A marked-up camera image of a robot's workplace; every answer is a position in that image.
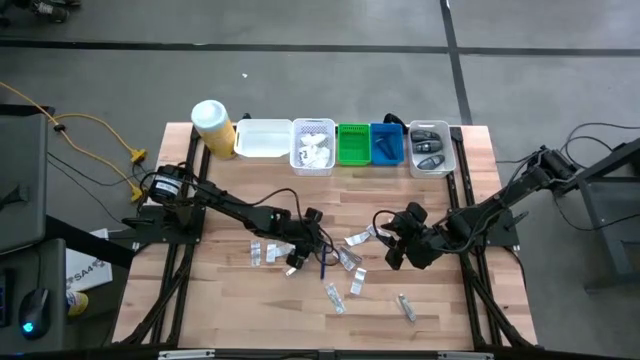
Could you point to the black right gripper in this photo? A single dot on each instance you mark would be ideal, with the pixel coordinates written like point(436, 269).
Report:
point(417, 240)

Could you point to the black front crossbar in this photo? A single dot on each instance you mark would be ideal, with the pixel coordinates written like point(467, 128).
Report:
point(320, 356)

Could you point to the grey cabinet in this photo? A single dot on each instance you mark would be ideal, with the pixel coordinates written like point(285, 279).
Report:
point(22, 175)

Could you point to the blue plastic basket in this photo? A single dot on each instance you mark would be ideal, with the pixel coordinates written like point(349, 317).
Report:
point(397, 132)

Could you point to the yellow and white bottle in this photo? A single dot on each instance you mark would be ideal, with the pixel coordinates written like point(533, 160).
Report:
point(79, 304)

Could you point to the white perforated plastic basket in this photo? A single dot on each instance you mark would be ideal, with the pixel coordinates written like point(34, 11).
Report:
point(315, 126)

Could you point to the black computer mouse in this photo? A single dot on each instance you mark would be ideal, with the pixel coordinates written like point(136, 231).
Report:
point(35, 310)

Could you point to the green plastic basket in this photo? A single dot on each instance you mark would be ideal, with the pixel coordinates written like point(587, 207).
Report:
point(354, 145)

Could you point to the clear bag of cotton pads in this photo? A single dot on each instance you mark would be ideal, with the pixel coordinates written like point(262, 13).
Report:
point(310, 141)
point(305, 159)
point(322, 157)

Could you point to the black side desk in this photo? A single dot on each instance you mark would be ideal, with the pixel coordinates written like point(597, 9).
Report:
point(57, 325)

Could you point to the black metal stand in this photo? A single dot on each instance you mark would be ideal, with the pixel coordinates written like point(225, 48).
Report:
point(605, 200)

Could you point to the blue disposable razor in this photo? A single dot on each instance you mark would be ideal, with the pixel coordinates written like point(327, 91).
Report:
point(323, 265)
point(382, 145)
point(391, 151)

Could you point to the black aluminium rail frame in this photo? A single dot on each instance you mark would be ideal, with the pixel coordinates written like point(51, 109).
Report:
point(191, 150)
point(459, 137)

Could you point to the dark grey electric shaver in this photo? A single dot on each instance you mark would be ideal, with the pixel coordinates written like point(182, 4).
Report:
point(425, 135)
point(427, 147)
point(431, 162)

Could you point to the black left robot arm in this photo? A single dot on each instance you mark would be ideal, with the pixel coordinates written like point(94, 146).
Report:
point(235, 205)

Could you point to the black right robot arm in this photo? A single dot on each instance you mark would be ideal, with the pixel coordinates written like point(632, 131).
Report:
point(500, 200)

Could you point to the clear plastic packet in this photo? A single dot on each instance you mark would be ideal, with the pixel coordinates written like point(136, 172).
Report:
point(255, 252)

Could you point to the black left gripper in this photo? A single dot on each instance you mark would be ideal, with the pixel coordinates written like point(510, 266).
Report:
point(300, 235)

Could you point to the yellow wipes canister white lid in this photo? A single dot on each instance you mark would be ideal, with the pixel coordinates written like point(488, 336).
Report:
point(217, 135)

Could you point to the small silvery packet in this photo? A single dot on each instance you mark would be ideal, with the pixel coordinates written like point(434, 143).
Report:
point(290, 271)

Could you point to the long white printed sachet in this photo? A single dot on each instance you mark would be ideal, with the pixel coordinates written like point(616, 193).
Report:
point(335, 298)

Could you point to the white printed cardboard box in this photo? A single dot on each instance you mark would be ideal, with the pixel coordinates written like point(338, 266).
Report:
point(92, 272)

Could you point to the black object behind baskets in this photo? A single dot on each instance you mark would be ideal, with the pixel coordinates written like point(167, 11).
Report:
point(395, 120)

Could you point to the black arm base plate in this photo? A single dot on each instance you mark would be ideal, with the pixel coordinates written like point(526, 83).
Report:
point(150, 232)
point(500, 237)

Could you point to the silver bracket plate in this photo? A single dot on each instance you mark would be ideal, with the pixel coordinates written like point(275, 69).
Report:
point(185, 354)
point(465, 355)

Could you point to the clear-wrapped slim toiletry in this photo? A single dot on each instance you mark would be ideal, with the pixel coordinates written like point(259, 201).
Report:
point(285, 248)
point(406, 307)

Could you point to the person's shoe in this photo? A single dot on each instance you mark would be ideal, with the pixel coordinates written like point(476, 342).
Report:
point(50, 10)

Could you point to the white solid plastic bin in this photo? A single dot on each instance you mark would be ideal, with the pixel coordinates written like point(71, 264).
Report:
point(262, 140)

